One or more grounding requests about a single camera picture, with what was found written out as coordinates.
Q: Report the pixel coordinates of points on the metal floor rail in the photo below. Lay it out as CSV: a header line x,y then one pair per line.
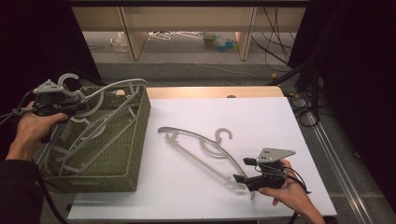
x,y
339,174

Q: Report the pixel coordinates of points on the grey plastic clothes hanger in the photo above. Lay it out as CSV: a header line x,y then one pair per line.
x,y
109,144
186,133
118,83

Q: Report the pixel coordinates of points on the colourful toys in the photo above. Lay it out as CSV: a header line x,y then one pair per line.
x,y
221,43

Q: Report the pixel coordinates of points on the white table cover sheet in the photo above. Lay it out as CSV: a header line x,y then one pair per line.
x,y
249,124

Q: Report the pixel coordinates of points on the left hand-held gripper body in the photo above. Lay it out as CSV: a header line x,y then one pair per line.
x,y
48,93

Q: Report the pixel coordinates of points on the clear plastic bag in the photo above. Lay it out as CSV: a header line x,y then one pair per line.
x,y
119,42

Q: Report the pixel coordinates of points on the person's left hand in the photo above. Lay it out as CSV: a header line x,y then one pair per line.
x,y
29,130

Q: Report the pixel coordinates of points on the green woven basket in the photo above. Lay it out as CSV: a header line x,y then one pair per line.
x,y
124,168

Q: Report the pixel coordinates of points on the black curtain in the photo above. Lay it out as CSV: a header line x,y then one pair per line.
x,y
358,77
37,40

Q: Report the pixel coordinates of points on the person's right hand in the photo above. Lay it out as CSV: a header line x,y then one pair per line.
x,y
289,193

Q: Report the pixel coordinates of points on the beige desk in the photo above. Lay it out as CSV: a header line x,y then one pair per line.
x,y
186,18

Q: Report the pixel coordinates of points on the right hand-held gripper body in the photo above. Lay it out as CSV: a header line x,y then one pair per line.
x,y
271,155

